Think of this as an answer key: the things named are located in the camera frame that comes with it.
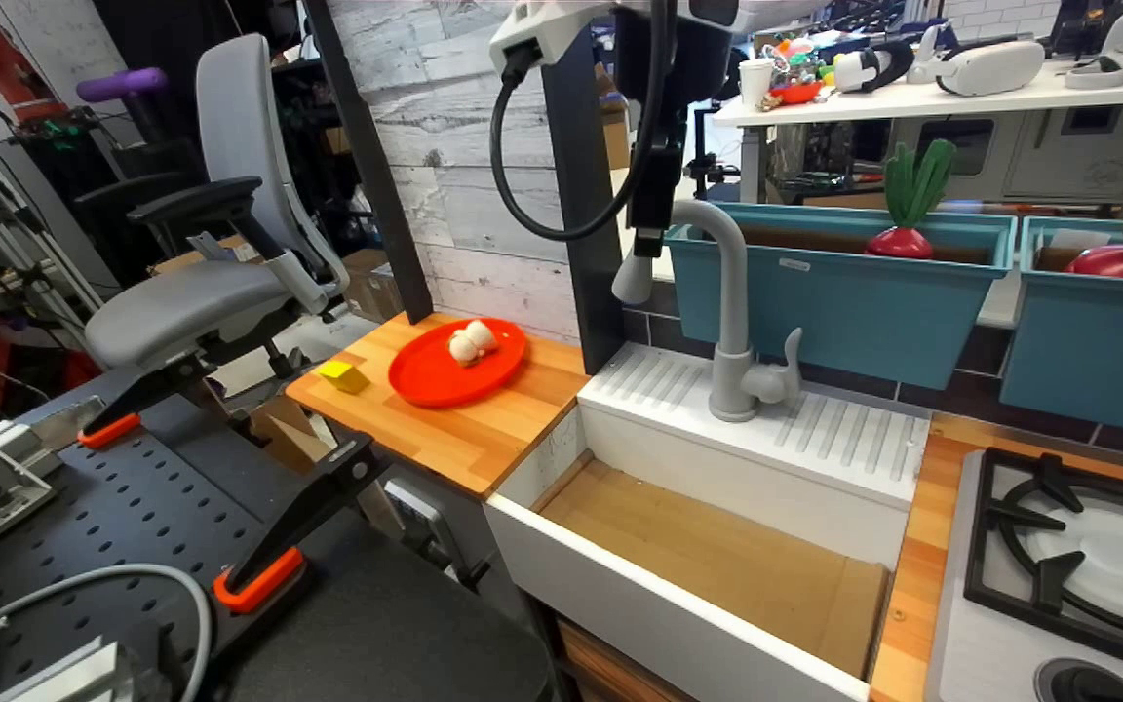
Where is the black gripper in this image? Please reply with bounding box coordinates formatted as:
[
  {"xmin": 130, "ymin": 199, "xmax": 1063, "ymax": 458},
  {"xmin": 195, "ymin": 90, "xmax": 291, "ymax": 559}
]
[{"xmin": 613, "ymin": 0, "xmax": 740, "ymax": 260}]

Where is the gray toy faucet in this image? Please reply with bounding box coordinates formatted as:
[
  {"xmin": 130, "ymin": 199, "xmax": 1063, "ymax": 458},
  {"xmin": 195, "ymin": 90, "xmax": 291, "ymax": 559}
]
[{"xmin": 609, "ymin": 195, "xmax": 812, "ymax": 427}]

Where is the white toy sink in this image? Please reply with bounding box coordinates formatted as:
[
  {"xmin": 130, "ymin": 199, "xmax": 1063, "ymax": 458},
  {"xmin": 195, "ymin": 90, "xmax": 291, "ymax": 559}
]
[{"xmin": 478, "ymin": 341, "xmax": 935, "ymax": 702}]

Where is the white mug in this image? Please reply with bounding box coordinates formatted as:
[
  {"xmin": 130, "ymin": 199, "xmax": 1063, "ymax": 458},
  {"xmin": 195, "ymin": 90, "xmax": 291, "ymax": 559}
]
[{"xmin": 733, "ymin": 55, "xmax": 779, "ymax": 117}]

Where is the grey wood panel divider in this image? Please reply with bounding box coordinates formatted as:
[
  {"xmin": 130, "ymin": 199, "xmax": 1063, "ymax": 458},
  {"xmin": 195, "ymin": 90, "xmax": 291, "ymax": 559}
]
[{"xmin": 304, "ymin": 0, "xmax": 633, "ymax": 381}]

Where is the teal planter box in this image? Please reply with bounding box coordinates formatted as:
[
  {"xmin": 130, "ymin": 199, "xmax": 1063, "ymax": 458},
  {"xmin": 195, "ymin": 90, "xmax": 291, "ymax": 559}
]
[
  {"xmin": 999, "ymin": 211, "xmax": 1123, "ymax": 444},
  {"xmin": 664, "ymin": 199, "xmax": 1020, "ymax": 394}
]

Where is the white toy food piece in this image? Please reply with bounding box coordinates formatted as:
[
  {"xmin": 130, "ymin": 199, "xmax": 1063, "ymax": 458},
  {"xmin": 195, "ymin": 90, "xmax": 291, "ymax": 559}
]
[{"xmin": 444, "ymin": 317, "xmax": 500, "ymax": 368}]

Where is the red round plate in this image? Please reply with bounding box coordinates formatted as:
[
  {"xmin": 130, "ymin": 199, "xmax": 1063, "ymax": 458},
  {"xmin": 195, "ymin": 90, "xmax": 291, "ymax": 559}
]
[{"xmin": 387, "ymin": 314, "xmax": 532, "ymax": 412}]

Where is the white background table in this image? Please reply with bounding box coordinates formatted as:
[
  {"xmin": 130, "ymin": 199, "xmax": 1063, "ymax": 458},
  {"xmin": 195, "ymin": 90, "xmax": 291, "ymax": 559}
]
[{"xmin": 714, "ymin": 55, "xmax": 1123, "ymax": 211}]

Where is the wooden toy kitchen counter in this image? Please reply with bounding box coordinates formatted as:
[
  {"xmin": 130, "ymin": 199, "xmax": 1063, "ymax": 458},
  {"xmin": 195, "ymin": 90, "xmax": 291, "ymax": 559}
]
[{"xmin": 285, "ymin": 308, "xmax": 1123, "ymax": 702}]

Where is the yellow block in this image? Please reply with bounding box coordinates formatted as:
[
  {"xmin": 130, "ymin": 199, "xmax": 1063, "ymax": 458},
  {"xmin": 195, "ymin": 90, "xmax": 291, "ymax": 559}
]
[{"xmin": 317, "ymin": 355, "xmax": 373, "ymax": 397}]

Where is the white headset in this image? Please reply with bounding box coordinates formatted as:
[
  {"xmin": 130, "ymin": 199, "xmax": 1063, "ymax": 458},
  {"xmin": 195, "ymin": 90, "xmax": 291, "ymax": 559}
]
[{"xmin": 931, "ymin": 34, "xmax": 1047, "ymax": 103}]

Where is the gray office chair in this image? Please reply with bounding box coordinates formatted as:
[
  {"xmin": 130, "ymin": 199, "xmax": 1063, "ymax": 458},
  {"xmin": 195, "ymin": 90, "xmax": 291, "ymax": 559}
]
[{"xmin": 70, "ymin": 33, "xmax": 358, "ymax": 434}]

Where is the toy gas stove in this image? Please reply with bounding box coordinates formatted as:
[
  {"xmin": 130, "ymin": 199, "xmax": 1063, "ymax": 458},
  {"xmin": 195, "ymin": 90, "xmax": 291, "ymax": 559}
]
[{"xmin": 924, "ymin": 444, "xmax": 1123, "ymax": 702}]

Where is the black perforated board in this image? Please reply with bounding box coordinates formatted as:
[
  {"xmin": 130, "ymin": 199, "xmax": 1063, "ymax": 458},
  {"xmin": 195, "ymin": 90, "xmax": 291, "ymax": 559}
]
[{"xmin": 0, "ymin": 386, "xmax": 376, "ymax": 702}]

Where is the black robot cable hose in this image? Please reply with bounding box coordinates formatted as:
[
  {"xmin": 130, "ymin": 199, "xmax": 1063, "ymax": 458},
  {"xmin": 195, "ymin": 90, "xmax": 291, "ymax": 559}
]
[{"xmin": 487, "ymin": 34, "xmax": 669, "ymax": 247}]

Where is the black clamp orange handle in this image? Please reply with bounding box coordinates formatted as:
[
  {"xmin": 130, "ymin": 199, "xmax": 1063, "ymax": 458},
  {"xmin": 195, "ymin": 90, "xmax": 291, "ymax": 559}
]
[
  {"xmin": 206, "ymin": 434, "xmax": 387, "ymax": 622},
  {"xmin": 70, "ymin": 368, "xmax": 221, "ymax": 458}
]

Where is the gray coiled cable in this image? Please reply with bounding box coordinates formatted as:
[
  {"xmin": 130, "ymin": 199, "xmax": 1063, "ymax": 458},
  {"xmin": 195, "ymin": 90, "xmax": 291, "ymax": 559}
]
[{"xmin": 0, "ymin": 559, "xmax": 218, "ymax": 702}]

